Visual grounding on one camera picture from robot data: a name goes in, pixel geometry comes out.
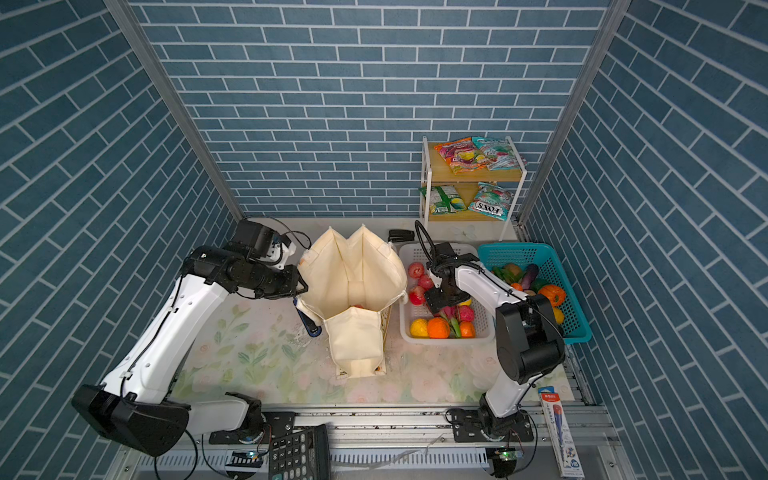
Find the pink dragon fruit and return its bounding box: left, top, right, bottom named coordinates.
left=441, top=305, right=475, bottom=338

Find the teal snack bag top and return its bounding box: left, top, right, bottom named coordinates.
left=472, top=137, right=525, bottom=171

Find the yellow lemon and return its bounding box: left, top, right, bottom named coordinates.
left=409, top=318, right=429, bottom=339

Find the orange tangerine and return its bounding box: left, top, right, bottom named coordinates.
left=427, top=317, right=451, bottom=339

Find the white toothpaste box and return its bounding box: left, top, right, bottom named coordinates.
left=538, top=386, right=585, bottom=479

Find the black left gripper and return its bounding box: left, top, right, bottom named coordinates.
left=240, top=262, right=313, bottom=299

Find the black calculator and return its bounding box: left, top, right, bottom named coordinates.
left=268, top=424, right=331, bottom=480

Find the aluminium corner post left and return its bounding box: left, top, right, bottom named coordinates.
left=104, top=0, right=245, bottom=221

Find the teal plastic vegetable basket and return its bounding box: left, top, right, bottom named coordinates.
left=478, top=242, right=592, bottom=345

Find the purple eggplant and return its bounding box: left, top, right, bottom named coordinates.
left=519, top=263, right=540, bottom=291

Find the white wooden shelf rack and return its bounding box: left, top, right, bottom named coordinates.
left=419, top=135, right=528, bottom=241

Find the red apple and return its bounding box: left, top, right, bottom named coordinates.
left=409, top=285, right=426, bottom=306

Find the cream floral tote bag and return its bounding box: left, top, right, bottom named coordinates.
left=297, top=226, right=408, bottom=379

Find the small orange fruit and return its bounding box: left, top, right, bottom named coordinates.
left=459, top=322, right=476, bottom=338

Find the teal foxs candy bag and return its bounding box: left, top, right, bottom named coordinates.
left=468, top=182, right=514, bottom=220

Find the aluminium corner post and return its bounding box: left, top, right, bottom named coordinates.
left=104, top=0, right=245, bottom=221
left=517, top=0, right=631, bottom=231

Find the orange pumpkin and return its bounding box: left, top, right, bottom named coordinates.
left=538, top=284, right=567, bottom=308

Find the black small device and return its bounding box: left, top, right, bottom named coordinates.
left=388, top=229, right=415, bottom=244

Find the blue stapler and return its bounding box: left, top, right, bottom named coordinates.
left=293, top=299, right=322, bottom=338

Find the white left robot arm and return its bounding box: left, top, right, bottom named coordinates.
left=71, top=246, right=309, bottom=457

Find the colourful snack bag top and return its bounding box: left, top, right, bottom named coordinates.
left=433, top=137, right=497, bottom=174

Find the green snack bag lower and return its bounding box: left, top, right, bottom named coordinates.
left=419, top=185, right=467, bottom=216

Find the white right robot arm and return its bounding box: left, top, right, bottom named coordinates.
left=420, top=242, right=565, bottom=425

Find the floral table mat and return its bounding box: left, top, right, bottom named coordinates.
left=170, top=263, right=577, bottom=406

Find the aluminium corner post right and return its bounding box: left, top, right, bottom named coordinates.
left=517, top=0, right=631, bottom=231

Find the white plastic fruit basket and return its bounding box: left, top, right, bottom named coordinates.
left=399, top=243, right=495, bottom=347

